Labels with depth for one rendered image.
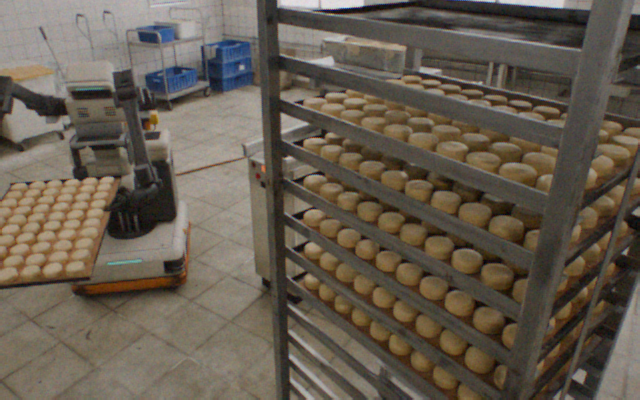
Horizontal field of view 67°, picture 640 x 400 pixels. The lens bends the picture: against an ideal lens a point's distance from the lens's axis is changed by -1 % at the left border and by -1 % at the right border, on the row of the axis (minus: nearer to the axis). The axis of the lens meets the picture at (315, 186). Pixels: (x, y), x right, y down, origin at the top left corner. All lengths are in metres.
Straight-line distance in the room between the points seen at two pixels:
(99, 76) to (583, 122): 2.20
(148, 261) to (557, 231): 2.47
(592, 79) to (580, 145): 0.07
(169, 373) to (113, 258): 0.75
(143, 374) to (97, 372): 0.22
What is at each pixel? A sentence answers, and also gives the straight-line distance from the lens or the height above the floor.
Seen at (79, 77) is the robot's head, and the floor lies 1.27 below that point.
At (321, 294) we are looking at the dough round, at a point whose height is 1.05.
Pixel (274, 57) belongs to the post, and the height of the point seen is 1.60.
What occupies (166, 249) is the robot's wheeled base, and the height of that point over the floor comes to 0.28.
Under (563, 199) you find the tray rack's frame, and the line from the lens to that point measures 0.64.
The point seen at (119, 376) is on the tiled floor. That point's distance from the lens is 2.61.
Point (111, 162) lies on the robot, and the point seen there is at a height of 0.82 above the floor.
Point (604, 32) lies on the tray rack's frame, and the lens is 0.59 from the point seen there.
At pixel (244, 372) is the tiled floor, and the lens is 2.48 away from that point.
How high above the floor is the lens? 1.80
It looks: 26 degrees down
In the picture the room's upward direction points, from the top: straight up
